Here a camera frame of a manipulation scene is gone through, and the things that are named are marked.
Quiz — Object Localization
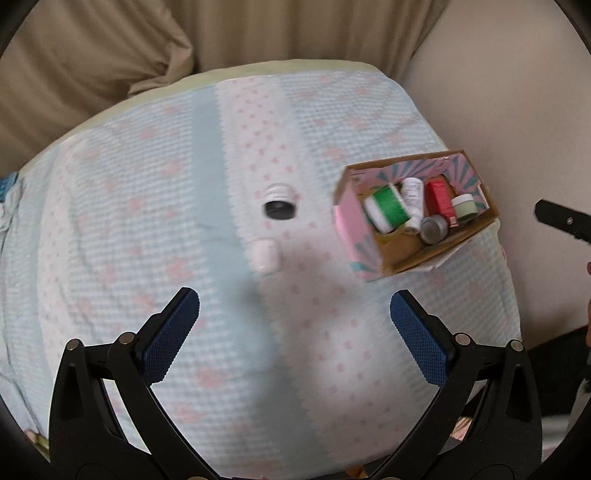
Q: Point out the silver jar with black lid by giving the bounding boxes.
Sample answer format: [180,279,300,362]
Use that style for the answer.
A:
[262,183,298,221]

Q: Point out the white earbuds case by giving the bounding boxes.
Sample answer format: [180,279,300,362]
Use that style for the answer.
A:
[252,239,280,274]

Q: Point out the small silver jar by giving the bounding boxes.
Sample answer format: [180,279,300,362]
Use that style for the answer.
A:
[419,215,450,245]

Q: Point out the red carton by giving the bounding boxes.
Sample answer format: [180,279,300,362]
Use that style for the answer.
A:
[425,179,461,227]

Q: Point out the green jar with white lid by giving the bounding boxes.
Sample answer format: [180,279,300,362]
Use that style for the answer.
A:
[362,182,411,233]

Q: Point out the pale green bed sheet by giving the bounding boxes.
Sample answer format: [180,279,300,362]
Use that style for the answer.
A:
[21,58,386,178]

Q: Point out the blue pink patterned blanket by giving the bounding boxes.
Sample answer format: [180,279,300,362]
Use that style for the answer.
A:
[0,69,523,480]

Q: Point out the teal patterned pouch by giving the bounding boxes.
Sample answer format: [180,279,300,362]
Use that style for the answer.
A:
[0,172,22,206]

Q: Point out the pink striped cardboard box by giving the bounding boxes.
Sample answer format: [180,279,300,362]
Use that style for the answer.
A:
[332,149,501,283]

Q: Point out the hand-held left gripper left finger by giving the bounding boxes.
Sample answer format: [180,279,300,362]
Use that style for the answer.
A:
[48,287,218,480]

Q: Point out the beige curtain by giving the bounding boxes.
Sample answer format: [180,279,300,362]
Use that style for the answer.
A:
[0,0,195,174]
[185,0,455,86]

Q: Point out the light green cream jar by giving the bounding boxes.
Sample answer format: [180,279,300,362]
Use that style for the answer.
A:
[450,194,478,221]

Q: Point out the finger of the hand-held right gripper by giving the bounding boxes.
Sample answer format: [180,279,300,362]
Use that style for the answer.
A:
[534,199,591,244]

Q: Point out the white pill bottle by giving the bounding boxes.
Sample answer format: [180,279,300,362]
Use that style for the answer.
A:
[399,178,426,232]

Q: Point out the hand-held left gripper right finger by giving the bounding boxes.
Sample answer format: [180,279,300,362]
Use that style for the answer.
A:
[374,290,542,480]

